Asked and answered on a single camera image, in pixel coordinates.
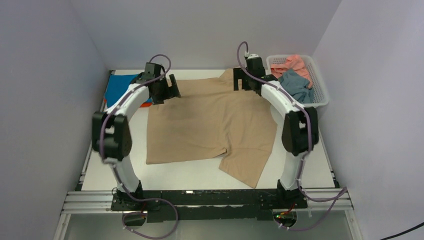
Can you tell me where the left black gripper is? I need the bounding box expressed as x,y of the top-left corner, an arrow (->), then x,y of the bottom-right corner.
151,74 -> 181,106

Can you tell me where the beige t shirt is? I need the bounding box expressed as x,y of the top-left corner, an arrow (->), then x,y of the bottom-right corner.
146,68 -> 277,188

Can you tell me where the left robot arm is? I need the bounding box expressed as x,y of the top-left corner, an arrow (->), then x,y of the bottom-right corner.
91,62 -> 181,210

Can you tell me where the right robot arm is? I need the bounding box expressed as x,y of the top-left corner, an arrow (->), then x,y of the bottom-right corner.
233,52 -> 319,208

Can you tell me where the folded orange t shirt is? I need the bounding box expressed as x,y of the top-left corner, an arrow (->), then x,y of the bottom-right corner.
103,98 -> 153,109

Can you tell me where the pink t shirt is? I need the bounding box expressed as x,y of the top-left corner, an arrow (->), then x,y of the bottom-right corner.
270,54 -> 313,89

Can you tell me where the grey-blue t shirt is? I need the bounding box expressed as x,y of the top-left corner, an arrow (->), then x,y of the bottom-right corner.
278,69 -> 315,104

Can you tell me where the folded blue t shirt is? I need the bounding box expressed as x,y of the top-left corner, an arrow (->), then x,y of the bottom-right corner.
103,74 -> 137,108

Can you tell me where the white plastic basket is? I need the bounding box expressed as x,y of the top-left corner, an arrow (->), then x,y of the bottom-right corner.
266,54 -> 330,107

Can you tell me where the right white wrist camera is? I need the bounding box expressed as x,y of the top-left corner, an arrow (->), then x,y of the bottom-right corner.
244,52 -> 260,61

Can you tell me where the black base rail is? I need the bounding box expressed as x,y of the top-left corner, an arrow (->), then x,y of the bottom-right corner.
110,188 -> 308,226

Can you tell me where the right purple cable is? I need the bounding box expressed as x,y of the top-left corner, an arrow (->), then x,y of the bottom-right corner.
236,41 -> 349,233

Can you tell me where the black cable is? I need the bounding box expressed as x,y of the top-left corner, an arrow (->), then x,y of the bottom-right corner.
379,221 -> 424,240

